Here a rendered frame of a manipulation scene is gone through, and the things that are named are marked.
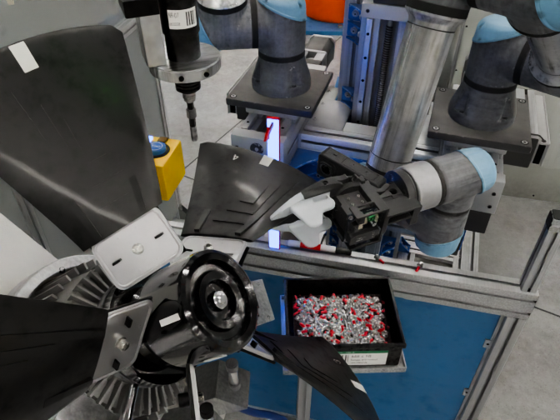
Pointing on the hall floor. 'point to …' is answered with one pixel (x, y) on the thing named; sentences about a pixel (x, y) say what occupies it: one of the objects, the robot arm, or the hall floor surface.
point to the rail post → (492, 367)
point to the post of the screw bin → (303, 400)
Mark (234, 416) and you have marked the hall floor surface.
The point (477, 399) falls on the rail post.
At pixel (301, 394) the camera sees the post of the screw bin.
